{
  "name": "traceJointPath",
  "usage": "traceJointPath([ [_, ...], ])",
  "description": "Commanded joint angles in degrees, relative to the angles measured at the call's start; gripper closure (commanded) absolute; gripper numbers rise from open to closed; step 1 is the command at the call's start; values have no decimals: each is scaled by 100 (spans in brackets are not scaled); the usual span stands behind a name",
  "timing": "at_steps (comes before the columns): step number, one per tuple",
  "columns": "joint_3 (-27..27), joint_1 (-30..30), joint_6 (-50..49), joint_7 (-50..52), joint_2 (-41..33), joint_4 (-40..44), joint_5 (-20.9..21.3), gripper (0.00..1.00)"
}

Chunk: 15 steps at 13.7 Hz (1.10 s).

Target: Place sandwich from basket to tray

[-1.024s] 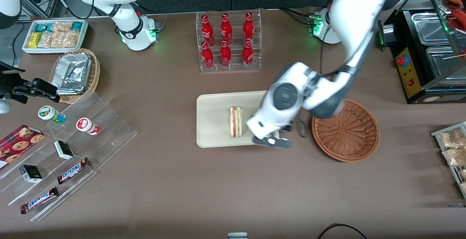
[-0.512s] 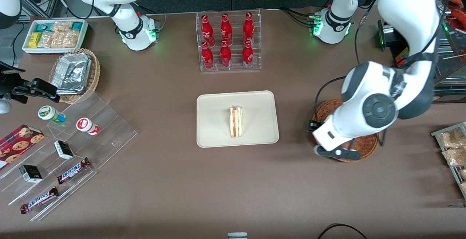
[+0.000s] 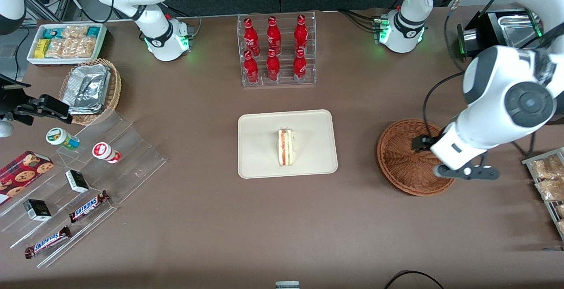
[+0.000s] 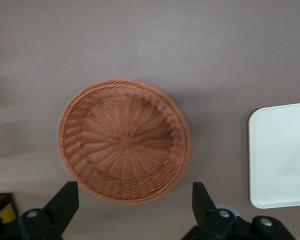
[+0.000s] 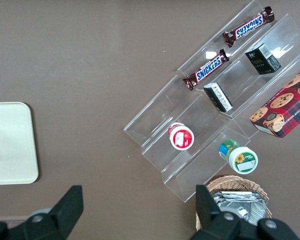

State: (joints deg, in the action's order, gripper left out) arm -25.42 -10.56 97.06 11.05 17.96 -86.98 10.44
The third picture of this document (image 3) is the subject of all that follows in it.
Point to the cream plastic tray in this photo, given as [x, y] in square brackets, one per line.
[260, 148]

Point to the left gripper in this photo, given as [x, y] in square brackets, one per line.
[422, 143]

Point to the silver foil container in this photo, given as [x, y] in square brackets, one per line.
[86, 88]

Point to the yellow snack packet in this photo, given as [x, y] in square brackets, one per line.
[41, 48]

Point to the Snickers chocolate bar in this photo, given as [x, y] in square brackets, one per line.
[88, 206]
[46, 242]

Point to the steel food pan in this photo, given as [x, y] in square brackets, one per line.
[517, 29]

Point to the green lidded yogurt cup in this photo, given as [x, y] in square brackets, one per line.
[59, 137]

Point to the small grey device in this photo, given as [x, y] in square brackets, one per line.
[287, 285]

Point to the triangular sandwich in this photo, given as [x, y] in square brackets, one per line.
[285, 148]

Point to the white snack bin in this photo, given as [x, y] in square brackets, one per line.
[66, 61]

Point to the clear snack bag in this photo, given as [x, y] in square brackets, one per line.
[546, 167]
[551, 189]
[560, 210]
[561, 226]

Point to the red cookie box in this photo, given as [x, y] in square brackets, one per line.
[22, 174]

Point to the clear bag of nuts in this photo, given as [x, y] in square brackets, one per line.
[55, 48]
[80, 47]
[75, 31]

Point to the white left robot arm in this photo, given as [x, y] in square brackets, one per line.
[498, 86]

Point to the light wicker basket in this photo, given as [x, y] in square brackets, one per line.
[115, 86]

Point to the brown wicker basket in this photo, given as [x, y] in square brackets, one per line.
[401, 161]

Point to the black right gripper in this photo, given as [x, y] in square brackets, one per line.
[9, 100]

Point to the small black box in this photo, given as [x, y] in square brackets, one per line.
[37, 209]
[77, 181]

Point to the clear acrylic bottle rack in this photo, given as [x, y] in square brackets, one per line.
[286, 79]

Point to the black hot food case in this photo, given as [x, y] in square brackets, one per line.
[489, 33]

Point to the red cola bottle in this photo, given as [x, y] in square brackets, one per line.
[299, 66]
[273, 33]
[251, 35]
[273, 66]
[251, 68]
[301, 31]

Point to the teal snack packet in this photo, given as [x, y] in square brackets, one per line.
[93, 31]
[53, 32]

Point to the red lidded yogurt cup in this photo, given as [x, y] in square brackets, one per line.
[103, 151]

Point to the clear acrylic step shelf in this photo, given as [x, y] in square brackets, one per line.
[132, 157]

